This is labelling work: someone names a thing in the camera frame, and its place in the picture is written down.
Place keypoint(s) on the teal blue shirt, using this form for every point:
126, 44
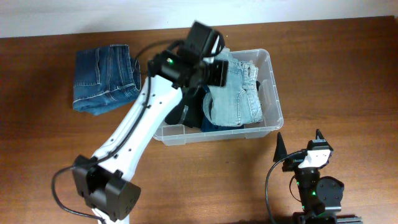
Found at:
207, 125

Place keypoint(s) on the light blue jeans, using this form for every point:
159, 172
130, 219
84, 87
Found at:
237, 103

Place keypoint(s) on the dark navy garment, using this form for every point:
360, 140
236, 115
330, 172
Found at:
258, 84

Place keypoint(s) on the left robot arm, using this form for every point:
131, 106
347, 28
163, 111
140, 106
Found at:
104, 179

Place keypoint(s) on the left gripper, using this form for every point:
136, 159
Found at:
221, 76

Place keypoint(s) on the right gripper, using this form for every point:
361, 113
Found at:
293, 163

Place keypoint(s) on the dark blue jeans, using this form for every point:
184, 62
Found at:
105, 79

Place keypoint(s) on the clear plastic storage bin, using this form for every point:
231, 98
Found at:
172, 135

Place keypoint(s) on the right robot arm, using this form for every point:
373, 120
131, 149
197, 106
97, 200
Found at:
320, 197

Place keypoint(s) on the black garment with tape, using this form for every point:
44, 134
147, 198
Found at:
189, 111

